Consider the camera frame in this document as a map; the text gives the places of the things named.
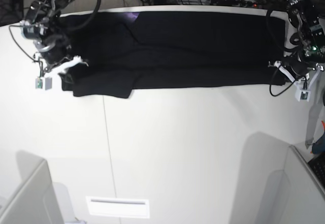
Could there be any white divider panel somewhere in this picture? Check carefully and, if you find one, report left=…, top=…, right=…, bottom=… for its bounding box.
left=266, top=146, right=324, bottom=223
left=1, top=159, right=64, bottom=224

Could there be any white divider panel left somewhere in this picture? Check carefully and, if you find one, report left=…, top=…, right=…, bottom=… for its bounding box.
left=1, top=159, right=64, bottom=224

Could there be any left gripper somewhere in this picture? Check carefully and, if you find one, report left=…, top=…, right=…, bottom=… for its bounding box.
left=268, top=55, right=324, bottom=89

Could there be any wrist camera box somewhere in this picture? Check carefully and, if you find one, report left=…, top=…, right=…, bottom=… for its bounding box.
left=35, top=77, right=52, bottom=90
left=295, top=87, right=311, bottom=102

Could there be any black power strip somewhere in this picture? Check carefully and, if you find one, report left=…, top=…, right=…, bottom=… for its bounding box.
left=210, top=0, right=258, bottom=8

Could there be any grey strap at right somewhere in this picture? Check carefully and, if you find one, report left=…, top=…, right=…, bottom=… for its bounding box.
left=305, top=80, right=325, bottom=150

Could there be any blue orange tool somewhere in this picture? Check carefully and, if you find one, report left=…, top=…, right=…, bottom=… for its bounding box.
left=311, top=132, right=325, bottom=154

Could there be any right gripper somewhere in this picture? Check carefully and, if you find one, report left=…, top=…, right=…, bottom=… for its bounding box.
left=32, top=35, right=89, bottom=78

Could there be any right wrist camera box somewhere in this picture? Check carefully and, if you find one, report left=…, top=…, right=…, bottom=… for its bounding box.
left=35, top=77, right=52, bottom=90

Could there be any white divider panel right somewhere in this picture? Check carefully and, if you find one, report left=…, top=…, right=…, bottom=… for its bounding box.
left=266, top=146, right=324, bottom=223

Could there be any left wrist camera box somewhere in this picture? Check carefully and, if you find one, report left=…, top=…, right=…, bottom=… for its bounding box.
left=295, top=87, right=311, bottom=102

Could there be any black keyboard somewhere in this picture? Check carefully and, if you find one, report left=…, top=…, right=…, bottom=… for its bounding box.
left=308, top=154, right=325, bottom=187

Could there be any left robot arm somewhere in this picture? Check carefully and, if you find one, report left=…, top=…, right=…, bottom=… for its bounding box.
left=266, top=0, right=324, bottom=82

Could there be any black T-shirt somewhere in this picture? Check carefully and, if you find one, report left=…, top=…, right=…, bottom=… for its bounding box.
left=61, top=11, right=285, bottom=99

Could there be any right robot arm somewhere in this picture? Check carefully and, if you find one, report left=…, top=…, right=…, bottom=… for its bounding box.
left=20, top=0, right=101, bottom=79

